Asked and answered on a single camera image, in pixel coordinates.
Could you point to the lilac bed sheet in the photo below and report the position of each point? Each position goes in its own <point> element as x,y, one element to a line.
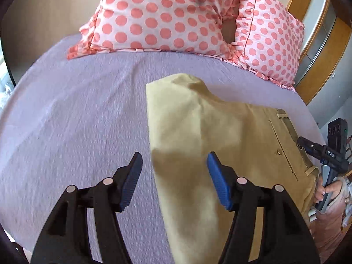
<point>77,132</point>

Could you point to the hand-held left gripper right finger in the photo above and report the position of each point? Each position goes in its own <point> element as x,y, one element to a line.
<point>218,180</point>

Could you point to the large polka dot pillow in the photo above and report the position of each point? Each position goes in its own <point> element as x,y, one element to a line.
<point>165,16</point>

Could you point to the khaki pants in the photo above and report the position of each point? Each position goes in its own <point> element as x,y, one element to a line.
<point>220,148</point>

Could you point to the person's right hand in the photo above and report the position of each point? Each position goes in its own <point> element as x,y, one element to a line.
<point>330,189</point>

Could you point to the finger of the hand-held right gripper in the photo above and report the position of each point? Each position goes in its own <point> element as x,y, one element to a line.
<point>309,145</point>

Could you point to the person's pink clothing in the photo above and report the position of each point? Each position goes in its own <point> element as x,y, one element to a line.
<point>330,225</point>

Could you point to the small polka dot pillow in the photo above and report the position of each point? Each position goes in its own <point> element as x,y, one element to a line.
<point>271,41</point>

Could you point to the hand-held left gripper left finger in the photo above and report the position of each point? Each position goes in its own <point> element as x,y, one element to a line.
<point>131,180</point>

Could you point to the wooden headboard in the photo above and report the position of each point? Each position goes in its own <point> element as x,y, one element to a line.
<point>316,41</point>

